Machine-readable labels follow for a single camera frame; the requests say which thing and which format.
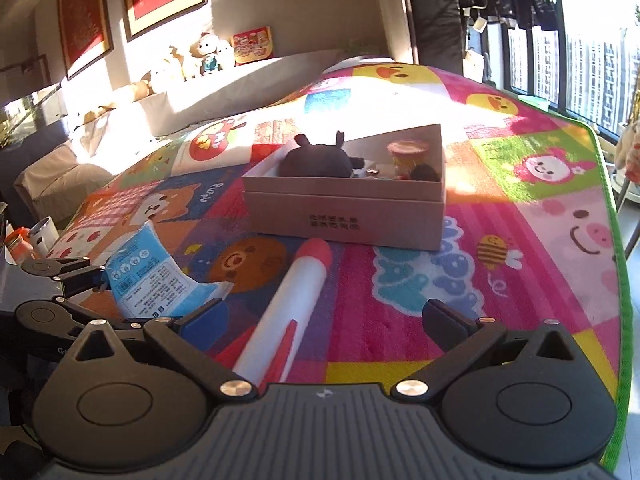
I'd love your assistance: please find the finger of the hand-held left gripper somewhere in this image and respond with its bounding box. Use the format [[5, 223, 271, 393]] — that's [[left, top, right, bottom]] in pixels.
[[21, 257, 108, 297], [15, 297, 146, 346]]

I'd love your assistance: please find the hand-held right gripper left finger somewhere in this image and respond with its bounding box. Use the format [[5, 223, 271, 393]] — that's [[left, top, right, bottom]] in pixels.
[[74, 296, 260, 404]]

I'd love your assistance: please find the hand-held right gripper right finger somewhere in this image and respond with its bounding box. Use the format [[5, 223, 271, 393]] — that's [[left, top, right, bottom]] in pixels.
[[390, 298, 577, 405]]

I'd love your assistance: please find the blue tissue pack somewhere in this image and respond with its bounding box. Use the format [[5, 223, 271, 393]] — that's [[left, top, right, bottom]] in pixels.
[[102, 220, 236, 321]]

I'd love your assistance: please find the red and white foam rocket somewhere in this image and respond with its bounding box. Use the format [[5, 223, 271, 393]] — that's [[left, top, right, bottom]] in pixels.
[[232, 237, 333, 385]]

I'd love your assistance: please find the pink cardboard box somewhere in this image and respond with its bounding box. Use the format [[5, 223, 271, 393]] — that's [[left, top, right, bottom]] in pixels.
[[242, 123, 446, 251]]

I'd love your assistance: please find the yellow toy with pink lid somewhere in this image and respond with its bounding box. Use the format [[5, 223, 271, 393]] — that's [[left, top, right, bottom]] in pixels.
[[386, 140, 431, 181]]

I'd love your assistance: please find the black plush toy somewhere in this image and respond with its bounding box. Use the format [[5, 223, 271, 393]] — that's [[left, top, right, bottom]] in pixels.
[[277, 131, 366, 178]]

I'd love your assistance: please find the white cup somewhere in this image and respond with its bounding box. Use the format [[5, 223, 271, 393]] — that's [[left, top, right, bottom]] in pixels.
[[27, 216, 61, 256]]

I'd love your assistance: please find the orange bottle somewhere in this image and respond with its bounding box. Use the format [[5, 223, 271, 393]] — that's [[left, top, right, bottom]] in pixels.
[[6, 227, 41, 263]]

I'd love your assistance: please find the colourful cartoon play mat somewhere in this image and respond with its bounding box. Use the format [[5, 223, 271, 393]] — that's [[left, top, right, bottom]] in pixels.
[[45, 62, 633, 473]]

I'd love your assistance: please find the brown plush toy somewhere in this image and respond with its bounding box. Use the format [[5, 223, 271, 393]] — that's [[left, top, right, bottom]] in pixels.
[[120, 80, 151, 103]]

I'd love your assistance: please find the cream plush toy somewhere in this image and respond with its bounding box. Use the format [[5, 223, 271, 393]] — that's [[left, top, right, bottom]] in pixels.
[[170, 45, 201, 81], [150, 57, 181, 93]]

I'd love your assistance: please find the beige sofa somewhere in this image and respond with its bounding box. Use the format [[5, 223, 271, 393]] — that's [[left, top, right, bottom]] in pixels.
[[15, 50, 381, 231]]

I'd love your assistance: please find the floral cloth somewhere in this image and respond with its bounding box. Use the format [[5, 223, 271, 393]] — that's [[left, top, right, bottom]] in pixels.
[[614, 120, 640, 183]]

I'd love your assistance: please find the white doll in blue overalls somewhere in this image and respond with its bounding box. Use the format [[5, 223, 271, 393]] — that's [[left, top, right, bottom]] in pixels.
[[197, 32, 223, 77]]

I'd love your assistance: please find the small white plush toy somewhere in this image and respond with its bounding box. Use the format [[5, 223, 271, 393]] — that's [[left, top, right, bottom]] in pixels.
[[215, 39, 236, 72]]

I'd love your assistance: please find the red cartoon card box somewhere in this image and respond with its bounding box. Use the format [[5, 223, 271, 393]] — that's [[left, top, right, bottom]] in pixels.
[[231, 26, 276, 66]]

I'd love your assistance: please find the dark curtain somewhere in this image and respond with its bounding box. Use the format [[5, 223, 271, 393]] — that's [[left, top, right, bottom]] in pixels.
[[402, 0, 471, 78]]

